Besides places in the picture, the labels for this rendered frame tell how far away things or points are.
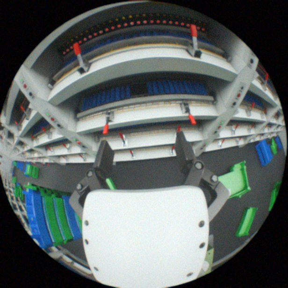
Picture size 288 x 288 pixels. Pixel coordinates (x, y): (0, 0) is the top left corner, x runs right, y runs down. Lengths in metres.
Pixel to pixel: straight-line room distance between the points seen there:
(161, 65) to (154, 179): 0.67
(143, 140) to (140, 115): 0.19
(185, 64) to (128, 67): 0.13
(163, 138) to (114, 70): 0.38
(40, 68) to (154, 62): 0.38
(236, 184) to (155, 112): 0.87
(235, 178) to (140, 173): 0.84
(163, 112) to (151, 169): 0.50
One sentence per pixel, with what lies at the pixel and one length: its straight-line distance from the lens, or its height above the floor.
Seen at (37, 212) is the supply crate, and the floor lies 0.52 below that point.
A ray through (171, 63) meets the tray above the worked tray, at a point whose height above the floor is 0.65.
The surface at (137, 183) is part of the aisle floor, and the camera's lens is 0.72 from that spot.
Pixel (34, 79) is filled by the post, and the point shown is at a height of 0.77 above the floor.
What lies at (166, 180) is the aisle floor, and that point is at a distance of 0.71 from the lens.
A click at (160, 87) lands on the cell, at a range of 0.36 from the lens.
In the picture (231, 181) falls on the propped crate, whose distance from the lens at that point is 0.93.
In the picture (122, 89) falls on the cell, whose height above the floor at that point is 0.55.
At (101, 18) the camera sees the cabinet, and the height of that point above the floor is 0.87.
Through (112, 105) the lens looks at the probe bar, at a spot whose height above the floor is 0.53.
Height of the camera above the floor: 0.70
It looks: 61 degrees down
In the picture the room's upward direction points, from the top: 17 degrees counter-clockwise
